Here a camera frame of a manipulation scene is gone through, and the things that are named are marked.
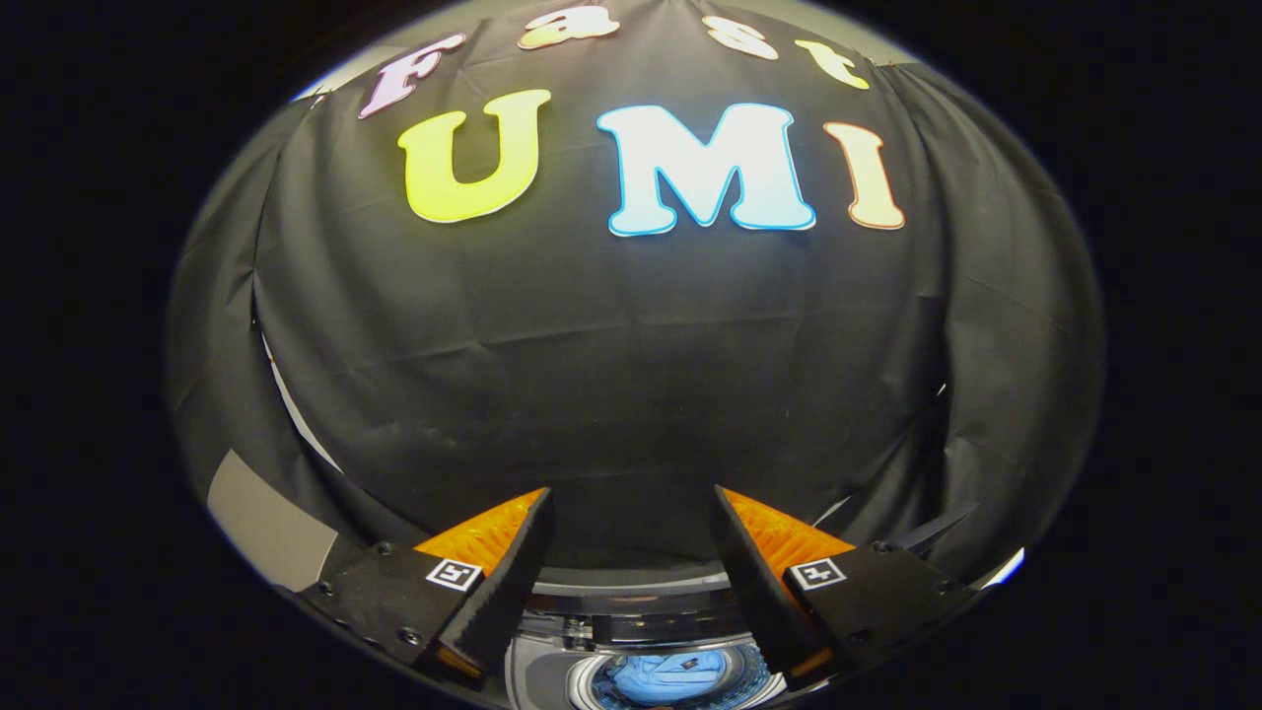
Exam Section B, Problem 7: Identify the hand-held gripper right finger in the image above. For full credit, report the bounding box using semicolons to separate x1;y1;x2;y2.
712;484;977;691

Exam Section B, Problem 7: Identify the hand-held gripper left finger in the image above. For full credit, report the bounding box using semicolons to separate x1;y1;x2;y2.
296;486;555;681

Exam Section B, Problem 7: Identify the grey washing machine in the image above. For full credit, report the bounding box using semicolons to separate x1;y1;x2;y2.
503;562;790;710

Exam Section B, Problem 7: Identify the light blue polo shirt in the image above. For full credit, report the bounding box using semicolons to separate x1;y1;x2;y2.
596;649;736;706

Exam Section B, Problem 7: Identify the grey cabinet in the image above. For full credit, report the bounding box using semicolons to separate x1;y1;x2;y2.
207;449;341;593

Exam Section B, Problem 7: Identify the black backdrop cloth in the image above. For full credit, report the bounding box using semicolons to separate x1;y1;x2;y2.
166;0;1105;593

